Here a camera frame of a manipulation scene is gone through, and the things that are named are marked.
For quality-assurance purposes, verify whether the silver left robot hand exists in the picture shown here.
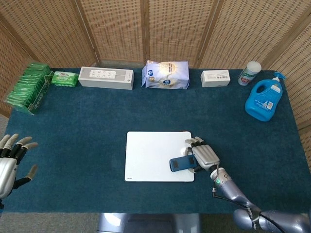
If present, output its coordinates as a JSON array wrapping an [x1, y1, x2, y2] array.
[[0, 133, 39, 199]]

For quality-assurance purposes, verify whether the blue detergent pump bottle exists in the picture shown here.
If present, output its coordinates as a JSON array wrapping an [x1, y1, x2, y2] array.
[[244, 71, 287, 122]]

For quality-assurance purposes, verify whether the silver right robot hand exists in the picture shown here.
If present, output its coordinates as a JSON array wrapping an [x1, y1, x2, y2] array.
[[182, 136, 221, 173]]

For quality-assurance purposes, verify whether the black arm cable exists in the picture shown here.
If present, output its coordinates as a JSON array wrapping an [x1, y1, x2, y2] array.
[[211, 188, 287, 233]]

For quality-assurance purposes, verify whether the green sachet display box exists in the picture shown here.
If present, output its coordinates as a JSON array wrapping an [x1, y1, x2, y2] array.
[[2, 62, 54, 116]]

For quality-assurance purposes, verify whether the small white cardboard box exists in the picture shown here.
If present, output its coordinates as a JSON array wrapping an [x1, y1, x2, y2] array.
[[200, 69, 231, 88]]

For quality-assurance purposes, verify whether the small blue device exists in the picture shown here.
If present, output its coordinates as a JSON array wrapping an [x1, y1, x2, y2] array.
[[169, 155, 198, 173]]

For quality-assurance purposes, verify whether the white rectangular pad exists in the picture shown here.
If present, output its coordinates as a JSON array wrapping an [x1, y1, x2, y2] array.
[[124, 131, 195, 183]]

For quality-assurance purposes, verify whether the long white power strip box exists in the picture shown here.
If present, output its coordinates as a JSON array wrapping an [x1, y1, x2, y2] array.
[[78, 66, 135, 91]]

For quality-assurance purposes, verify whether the woven bamboo folding screen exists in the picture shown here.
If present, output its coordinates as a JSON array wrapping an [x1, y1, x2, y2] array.
[[0, 0, 311, 131]]

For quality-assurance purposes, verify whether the grey robot torso base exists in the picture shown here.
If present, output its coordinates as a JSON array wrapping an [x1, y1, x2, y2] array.
[[97, 213, 202, 233]]

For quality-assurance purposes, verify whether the blue white tissue paper pack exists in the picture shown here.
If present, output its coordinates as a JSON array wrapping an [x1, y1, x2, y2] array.
[[141, 60, 190, 90]]

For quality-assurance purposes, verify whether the teal table cloth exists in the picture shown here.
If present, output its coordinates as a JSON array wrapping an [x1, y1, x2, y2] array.
[[0, 67, 308, 215]]

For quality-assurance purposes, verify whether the cylindrical can with white lid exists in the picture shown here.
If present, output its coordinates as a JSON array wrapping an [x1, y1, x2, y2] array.
[[238, 61, 262, 86]]

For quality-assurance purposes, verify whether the green tissue pack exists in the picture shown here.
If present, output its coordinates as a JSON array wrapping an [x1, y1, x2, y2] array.
[[51, 70, 79, 87]]

